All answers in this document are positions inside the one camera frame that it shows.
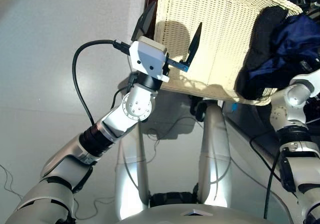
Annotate silver robot torso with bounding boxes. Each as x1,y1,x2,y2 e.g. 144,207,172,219
117,203,296,224

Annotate pale woven laundry basket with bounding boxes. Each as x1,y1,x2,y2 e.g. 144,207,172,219
152,0,304,107

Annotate black trailing body cable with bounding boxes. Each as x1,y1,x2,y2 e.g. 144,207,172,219
249,130,285,220

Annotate navy blue cloth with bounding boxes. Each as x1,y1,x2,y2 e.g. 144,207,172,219
247,13,320,81

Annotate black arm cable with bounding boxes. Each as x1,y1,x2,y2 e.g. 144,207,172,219
71,39,131,127

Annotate black cloth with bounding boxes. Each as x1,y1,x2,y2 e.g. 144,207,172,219
235,5,291,101

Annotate silver robot leg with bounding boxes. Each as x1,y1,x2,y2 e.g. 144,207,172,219
198,106,232,209
115,123,151,221

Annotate black robot hip joint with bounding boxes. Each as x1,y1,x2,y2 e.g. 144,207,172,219
149,191,201,209

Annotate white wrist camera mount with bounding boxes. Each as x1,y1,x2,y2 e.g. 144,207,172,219
128,35,171,83
290,68,320,97

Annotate thin floor wire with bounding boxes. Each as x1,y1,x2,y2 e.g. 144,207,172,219
146,115,205,165

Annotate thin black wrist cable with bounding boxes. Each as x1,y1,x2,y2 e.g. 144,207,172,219
109,73,139,110

